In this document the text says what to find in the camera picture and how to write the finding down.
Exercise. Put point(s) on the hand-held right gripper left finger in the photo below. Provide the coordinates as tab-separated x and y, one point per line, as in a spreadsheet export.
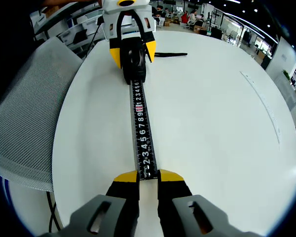
124	197

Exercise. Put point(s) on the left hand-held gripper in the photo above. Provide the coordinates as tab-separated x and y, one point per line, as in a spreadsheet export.
128	8

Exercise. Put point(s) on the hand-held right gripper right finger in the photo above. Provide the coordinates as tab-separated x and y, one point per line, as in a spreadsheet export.
172	195

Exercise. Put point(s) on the black tape measure with blade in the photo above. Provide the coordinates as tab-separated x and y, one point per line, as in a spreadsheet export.
134	61

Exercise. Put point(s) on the white office desk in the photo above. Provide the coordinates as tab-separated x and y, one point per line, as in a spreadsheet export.
76	34

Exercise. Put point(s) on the grey mesh office chair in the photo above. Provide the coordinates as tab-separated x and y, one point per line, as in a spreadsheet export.
27	113

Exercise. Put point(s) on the transparent plastic ruler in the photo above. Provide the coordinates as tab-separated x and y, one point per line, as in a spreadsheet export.
266	106

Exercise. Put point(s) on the green potted plant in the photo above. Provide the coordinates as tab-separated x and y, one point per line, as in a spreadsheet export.
286	74

